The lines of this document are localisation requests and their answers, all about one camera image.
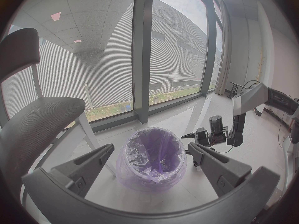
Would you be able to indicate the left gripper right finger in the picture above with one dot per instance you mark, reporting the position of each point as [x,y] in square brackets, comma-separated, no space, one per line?
[217,167]

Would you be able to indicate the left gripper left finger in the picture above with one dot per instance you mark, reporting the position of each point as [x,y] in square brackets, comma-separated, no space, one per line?
[88,164]

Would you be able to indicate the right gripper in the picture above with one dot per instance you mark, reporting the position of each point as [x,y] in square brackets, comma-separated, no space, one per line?
[215,141]

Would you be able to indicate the purple plastic bag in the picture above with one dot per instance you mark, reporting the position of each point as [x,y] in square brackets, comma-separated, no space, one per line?
[154,148]

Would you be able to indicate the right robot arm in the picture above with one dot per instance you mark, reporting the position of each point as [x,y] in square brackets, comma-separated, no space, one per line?
[250,97]

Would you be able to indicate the white trash bin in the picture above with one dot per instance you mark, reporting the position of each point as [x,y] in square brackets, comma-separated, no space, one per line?
[149,180]

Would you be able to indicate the small black table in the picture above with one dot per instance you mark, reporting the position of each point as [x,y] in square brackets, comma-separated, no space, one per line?
[236,87]

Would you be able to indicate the grey padded white chair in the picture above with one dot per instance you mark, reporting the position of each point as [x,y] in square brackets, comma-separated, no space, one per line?
[35,120]

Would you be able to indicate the white curtain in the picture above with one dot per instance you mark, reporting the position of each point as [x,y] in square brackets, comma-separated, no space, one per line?
[223,55]

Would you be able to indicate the window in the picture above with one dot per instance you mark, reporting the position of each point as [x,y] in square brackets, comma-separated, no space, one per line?
[142,55]

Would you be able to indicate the wooden coat stand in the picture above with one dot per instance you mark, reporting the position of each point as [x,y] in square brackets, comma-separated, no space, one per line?
[259,64]

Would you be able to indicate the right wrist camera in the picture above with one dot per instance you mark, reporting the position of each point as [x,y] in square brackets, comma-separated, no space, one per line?
[201,132]

